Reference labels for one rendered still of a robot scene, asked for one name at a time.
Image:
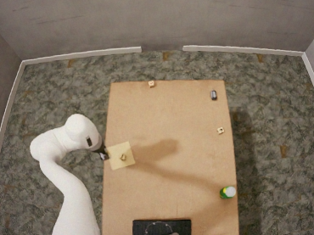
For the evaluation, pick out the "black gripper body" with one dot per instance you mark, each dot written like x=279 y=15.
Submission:
x=100 y=150

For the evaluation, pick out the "pale yellow mat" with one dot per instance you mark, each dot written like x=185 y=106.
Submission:
x=116 y=151

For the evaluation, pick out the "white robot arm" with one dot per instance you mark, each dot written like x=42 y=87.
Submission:
x=76 y=216

